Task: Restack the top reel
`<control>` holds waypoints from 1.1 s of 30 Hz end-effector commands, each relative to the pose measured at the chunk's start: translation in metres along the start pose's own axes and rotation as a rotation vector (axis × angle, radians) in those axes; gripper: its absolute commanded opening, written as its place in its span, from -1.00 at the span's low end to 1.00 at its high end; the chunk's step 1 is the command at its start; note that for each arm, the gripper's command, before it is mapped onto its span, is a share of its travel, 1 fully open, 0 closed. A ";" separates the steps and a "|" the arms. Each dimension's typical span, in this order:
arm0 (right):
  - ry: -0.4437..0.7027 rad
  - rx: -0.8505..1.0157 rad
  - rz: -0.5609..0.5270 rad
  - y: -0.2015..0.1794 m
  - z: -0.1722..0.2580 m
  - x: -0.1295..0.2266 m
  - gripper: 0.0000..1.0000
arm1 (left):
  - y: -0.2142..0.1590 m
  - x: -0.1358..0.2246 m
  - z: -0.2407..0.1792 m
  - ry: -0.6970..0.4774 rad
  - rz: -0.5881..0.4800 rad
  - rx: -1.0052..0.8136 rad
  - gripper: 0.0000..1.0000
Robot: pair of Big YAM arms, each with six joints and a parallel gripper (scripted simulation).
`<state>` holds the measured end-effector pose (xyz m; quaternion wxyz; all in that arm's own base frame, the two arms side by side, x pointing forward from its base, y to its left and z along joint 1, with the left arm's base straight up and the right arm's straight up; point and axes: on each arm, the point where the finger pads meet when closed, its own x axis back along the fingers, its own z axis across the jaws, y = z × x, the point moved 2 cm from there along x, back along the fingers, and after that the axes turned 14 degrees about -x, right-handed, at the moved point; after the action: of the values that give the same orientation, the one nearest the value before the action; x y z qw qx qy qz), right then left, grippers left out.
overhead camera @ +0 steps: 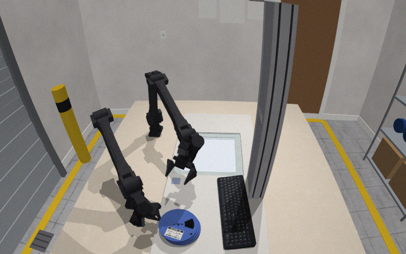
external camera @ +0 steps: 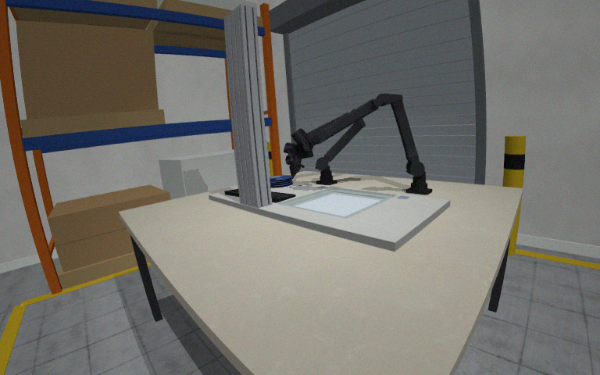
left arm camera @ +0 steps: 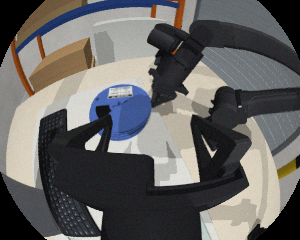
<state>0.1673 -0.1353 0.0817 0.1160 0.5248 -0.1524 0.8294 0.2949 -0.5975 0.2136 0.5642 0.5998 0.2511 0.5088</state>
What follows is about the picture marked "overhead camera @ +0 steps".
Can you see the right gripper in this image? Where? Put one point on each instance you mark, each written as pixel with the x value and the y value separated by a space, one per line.
pixel 155 212

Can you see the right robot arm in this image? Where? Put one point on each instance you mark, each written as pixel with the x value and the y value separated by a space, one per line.
pixel 131 186

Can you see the black keyboard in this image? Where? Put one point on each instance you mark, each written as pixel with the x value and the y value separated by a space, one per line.
pixel 237 225

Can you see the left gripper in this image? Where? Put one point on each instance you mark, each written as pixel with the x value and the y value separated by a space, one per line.
pixel 181 163

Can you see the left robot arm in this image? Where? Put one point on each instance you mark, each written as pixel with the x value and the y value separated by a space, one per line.
pixel 190 141

